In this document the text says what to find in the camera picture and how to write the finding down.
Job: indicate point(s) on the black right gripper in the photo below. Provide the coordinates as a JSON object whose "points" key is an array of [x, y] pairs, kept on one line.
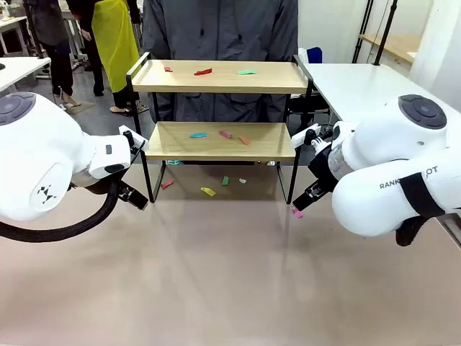
{"points": [[326, 166]]}

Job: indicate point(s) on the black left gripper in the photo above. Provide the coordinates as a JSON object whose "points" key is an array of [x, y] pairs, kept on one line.
{"points": [[123, 190]]}

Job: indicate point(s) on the teal chenille duster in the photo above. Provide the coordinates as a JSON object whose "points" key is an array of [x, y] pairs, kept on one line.
{"points": [[174, 163]]}

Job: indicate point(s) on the orange paper scrap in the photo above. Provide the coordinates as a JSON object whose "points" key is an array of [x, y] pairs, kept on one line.
{"points": [[245, 140]]}

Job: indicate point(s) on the mint green paper scrap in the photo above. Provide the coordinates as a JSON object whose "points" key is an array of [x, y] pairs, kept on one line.
{"points": [[248, 72]]}

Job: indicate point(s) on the long red paper scrap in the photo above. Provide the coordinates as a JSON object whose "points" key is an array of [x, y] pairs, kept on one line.
{"points": [[202, 72]]}

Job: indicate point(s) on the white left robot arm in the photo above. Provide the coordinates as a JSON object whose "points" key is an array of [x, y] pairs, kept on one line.
{"points": [[43, 144]]}

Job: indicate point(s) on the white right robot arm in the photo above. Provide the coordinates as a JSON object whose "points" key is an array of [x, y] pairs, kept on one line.
{"points": [[378, 202]]}

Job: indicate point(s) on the bare hand of apron person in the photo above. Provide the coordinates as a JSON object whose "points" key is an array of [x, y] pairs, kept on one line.
{"points": [[86, 35]]}

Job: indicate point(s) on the pink paper scrap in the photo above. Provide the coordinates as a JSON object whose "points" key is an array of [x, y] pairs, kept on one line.
{"points": [[299, 214]]}

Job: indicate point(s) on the curled red paper scrap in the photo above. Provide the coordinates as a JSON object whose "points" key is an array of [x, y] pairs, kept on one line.
{"points": [[167, 184]]}

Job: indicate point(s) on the white paper scrap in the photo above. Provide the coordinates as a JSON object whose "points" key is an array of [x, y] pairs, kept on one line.
{"points": [[242, 180]]}

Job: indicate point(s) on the yellow paper scrap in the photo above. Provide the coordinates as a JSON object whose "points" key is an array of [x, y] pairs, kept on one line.
{"points": [[208, 191]]}

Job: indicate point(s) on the dark green paper scrap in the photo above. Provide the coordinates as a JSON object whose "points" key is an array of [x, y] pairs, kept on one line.
{"points": [[225, 180]]}

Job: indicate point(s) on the teal paper scrap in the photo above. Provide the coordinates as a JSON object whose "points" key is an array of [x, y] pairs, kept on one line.
{"points": [[199, 135]]}

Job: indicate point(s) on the black office chair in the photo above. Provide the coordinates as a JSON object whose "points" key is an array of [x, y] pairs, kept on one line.
{"points": [[309, 106]]}

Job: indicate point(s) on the magenta paper scrap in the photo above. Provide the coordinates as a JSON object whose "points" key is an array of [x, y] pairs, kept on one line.
{"points": [[225, 134]]}

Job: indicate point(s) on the beige floor mat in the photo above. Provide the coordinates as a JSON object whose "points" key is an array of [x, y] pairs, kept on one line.
{"points": [[81, 107]]}

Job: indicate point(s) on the large white table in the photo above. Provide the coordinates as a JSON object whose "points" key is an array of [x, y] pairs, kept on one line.
{"points": [[360, 83]]}

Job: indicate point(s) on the white plastic bag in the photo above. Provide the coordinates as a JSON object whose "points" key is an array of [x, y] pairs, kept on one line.
{"points": [[302, 57]]}

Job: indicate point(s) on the blue chair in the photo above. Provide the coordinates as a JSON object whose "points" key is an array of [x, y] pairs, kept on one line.
{"points": [[315, 54]]}

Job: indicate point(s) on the person in yellow apron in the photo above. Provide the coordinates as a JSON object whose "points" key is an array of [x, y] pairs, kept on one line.
{"points": [[115, 43]]}

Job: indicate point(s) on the black tripod stand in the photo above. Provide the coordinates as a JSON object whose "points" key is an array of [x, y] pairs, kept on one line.
{"points": [[386, 32], [363, 32]]}

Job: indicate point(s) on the wooden background desk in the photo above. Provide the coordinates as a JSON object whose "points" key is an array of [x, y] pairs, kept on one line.
{"points": [[396, 45]]}

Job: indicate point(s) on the white side table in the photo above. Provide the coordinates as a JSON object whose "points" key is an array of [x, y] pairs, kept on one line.
{"points": [[21, 68]]}

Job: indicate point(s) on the person in grey jacket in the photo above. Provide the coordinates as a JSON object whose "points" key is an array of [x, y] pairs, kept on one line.
{"points": [[219, 29]]}

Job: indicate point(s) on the person in dark clothes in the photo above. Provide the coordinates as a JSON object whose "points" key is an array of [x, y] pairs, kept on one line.
{"points": [[54, 21]]}

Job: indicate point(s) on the white background desk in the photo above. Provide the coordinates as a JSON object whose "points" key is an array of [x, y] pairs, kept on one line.
{"points": [[12, 25]]}

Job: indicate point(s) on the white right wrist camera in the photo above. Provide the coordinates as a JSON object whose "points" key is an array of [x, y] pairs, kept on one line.
{"points": [[302, 137]]}

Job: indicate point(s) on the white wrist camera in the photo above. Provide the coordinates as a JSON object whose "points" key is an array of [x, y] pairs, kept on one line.
{"points": [[126, 130], [302, 137]]}

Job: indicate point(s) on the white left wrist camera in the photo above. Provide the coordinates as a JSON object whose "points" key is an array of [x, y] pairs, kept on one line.
{"points": [[126, 130]]}

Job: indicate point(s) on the two-tier wooden shelf black frame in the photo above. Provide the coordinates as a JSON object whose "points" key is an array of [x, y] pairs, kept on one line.
{"points": [[216, 83]]}

